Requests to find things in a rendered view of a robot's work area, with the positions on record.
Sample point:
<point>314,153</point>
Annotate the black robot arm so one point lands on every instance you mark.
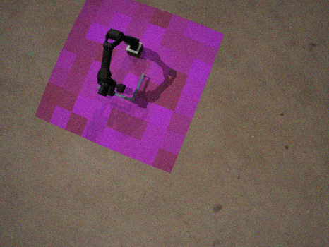
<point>104,73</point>

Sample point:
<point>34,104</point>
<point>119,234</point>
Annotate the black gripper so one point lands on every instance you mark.
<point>119,87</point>

